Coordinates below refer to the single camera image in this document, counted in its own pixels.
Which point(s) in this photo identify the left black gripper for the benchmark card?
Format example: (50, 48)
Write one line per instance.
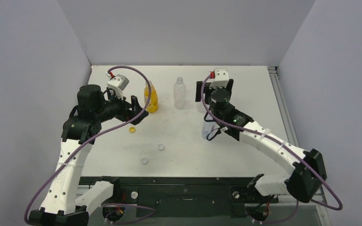
(126, 114)

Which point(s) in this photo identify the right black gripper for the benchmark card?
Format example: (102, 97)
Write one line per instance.
(199, 92)

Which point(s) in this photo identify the yellow juice bottle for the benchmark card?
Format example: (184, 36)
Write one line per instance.
(151, 97)

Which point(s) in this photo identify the yellow bottle cap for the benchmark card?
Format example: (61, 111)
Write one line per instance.
(132, 130)

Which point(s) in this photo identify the tall clear bottle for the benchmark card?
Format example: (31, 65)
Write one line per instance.
(179, 93)

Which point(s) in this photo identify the blue white cap tall bottle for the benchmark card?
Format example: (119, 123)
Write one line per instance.
(144, 161)

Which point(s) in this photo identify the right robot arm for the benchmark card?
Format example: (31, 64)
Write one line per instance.
(305, 170)

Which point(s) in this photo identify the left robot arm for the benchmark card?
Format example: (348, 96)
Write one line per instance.
(60, 206)

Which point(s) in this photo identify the small clear bottle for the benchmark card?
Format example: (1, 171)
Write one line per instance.
(208, 130)

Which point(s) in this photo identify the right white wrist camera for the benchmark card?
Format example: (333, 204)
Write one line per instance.
(220, 78)

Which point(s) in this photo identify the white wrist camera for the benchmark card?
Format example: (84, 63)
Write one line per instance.
(220, 78)
(117, 83)

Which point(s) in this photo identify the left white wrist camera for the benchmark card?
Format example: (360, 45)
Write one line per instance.
(117, 83)

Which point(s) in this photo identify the aluminium frame rail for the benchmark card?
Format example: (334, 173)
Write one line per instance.
(287, 121)

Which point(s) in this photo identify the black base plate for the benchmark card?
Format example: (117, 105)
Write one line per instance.
(187, 197)

